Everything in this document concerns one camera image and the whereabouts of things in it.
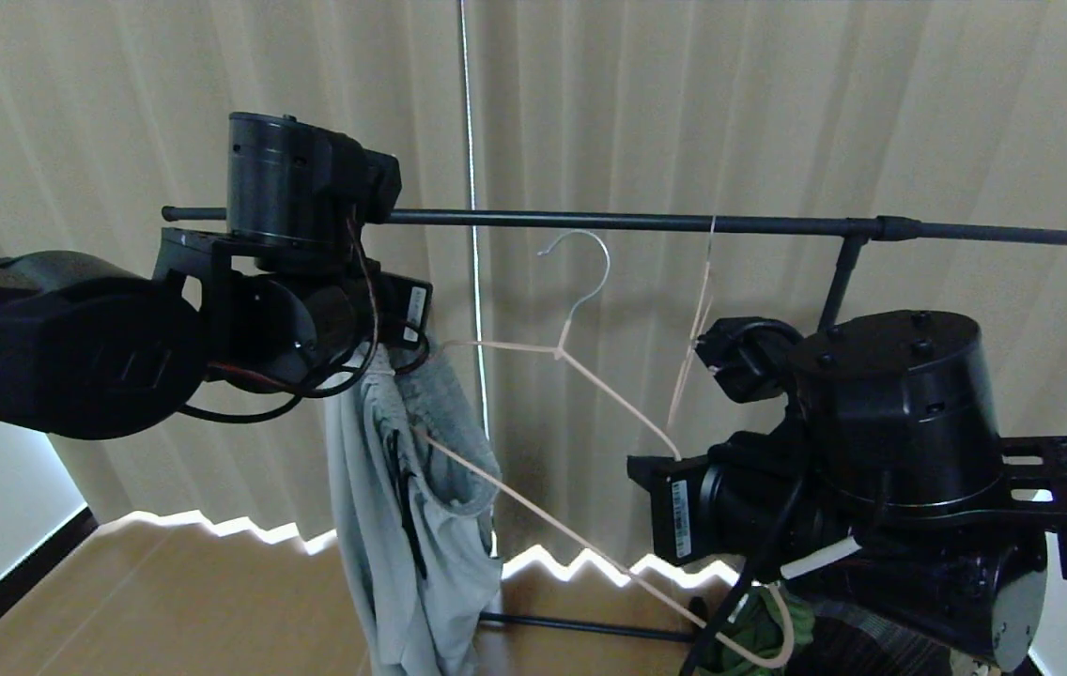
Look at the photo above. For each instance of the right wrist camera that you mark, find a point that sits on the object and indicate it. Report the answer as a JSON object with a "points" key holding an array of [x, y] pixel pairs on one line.
{"points": [[740, 366]]}

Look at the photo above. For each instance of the pink clothes hanger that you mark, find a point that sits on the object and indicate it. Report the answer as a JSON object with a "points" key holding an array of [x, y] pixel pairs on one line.
{"points": [[558, 350], [708, 282]]}

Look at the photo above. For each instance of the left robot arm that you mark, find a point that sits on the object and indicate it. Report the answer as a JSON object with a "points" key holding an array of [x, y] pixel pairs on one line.
{"points": [[73, 347]]}

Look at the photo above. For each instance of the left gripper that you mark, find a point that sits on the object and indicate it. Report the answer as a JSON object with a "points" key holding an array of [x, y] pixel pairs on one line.
{"points": [[346, 319]]}

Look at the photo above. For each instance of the green garment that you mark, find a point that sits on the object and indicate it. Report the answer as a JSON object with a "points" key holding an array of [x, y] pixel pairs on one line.
{"points": [[759, 629]]}

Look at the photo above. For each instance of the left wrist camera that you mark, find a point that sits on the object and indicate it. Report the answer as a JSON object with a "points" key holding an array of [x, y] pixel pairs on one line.
{"points": [[381, 183]]}

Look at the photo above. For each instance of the white laundry basket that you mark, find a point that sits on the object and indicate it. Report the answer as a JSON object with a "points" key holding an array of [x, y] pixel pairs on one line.
{"points": [[872, 648]]}

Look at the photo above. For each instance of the beige curtain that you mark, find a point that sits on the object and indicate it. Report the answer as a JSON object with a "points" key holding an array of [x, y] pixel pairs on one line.
{"points": [[167, 113]]}

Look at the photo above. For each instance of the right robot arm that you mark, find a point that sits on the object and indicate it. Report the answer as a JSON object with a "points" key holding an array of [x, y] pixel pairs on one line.
{"points": [[900, 413]]}

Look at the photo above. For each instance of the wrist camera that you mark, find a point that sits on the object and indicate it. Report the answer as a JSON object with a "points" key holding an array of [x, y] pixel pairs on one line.
{"points": [[740, 366], [381, 183]]}

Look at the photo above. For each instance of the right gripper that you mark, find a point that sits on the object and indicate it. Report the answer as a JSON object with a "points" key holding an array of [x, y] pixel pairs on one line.
{"points": [[731, 498]]}

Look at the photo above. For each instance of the pale grey shorts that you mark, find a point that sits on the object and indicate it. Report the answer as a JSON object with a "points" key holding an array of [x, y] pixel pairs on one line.
{"points": [[383, 526]]}

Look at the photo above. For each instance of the black clothes rack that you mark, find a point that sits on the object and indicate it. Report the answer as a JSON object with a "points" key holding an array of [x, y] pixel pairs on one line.
{"points": [[637, 222]]}

